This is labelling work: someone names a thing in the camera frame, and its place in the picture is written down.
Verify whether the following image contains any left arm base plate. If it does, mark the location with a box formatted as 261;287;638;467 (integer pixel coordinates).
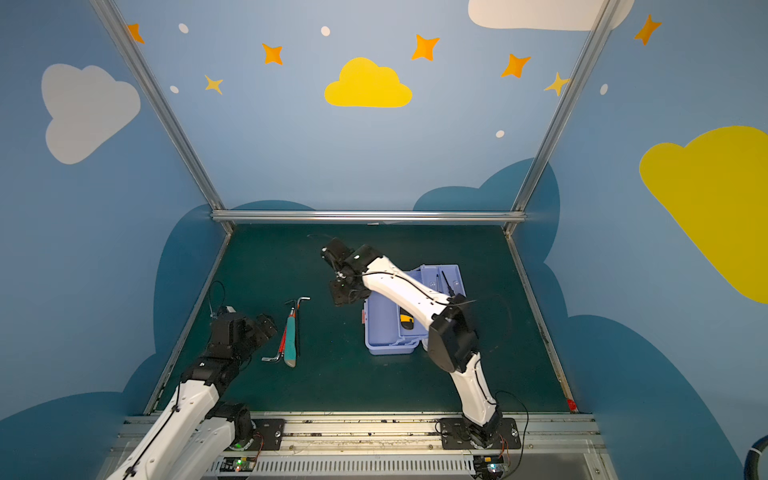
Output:
229;418;286;452

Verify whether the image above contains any red handled hex key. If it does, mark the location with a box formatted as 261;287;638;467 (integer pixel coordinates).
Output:
261;323;286;363

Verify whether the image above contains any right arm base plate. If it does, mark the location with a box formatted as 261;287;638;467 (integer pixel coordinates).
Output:
435;417;522;450

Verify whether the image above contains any silver hex key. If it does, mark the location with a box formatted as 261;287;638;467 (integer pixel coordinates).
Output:
289;296;311;360

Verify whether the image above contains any right controller board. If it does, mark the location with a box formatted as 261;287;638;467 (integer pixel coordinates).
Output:
472;456;506;480

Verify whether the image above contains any teal utility knife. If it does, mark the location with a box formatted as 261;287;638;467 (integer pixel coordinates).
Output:
283;312;297;368

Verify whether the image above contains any white blue tool box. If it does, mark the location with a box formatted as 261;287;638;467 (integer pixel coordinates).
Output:
363;264;466;356

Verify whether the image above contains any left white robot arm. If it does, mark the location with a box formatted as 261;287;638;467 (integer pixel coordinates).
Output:
109;306;277;480

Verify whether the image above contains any aluminium front rail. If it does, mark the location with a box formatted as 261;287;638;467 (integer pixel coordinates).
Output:
99;412;618;479

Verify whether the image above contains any orange handled screwdriver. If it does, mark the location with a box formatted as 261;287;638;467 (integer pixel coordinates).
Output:
441;271;456;297

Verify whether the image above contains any left controller board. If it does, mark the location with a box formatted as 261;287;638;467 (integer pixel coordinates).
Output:
217;457;257;474

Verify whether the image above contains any right frame post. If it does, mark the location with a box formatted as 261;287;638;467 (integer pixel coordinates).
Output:
503;0;621;240

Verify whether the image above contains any back horizontal frame bar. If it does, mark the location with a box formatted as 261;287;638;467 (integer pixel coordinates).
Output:
211;210;526;224

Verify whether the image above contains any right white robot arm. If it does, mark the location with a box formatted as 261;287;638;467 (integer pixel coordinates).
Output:
321;238;503;447

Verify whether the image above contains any controller board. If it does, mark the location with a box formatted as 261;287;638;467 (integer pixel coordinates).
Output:
472;456;506;480
217;457;257;474

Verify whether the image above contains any frame post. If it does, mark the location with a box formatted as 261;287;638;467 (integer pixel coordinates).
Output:
503;0;621;240
90;0;225;214

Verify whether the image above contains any left frame post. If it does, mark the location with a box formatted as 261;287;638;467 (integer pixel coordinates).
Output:
90;0;225;214

